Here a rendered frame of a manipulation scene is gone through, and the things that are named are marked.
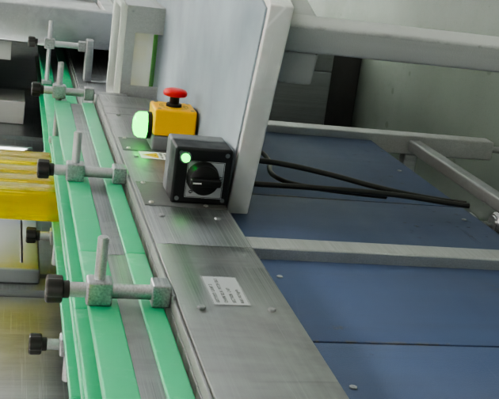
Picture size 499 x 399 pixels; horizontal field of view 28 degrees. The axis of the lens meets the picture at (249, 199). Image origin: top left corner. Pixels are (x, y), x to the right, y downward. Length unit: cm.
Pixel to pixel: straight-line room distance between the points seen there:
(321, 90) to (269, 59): 176
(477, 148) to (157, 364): 132
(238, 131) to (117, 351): 50
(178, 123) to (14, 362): 46
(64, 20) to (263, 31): 165
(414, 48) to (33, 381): 74
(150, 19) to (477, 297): 108
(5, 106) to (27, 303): 134
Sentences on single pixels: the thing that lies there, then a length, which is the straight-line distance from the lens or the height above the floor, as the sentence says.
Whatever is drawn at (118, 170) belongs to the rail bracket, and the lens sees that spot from 148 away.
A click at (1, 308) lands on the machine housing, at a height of 104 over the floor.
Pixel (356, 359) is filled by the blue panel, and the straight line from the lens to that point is 101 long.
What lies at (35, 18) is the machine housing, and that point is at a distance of 290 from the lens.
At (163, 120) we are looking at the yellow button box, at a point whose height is 81.
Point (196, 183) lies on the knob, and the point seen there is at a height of 81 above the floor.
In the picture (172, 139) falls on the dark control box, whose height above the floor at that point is 83.
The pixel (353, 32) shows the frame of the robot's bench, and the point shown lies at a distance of 136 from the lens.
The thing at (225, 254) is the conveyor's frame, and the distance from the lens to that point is 119.
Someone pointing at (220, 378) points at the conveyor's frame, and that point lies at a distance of 88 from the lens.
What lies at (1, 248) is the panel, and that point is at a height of 105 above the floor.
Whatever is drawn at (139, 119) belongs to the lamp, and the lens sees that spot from 164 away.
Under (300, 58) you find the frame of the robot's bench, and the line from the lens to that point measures 136.
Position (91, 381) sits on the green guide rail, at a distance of 106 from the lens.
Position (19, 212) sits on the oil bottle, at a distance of 181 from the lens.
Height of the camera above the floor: 106
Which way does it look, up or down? 14 degrees down
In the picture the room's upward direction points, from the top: 86 degrees counter-clockwise
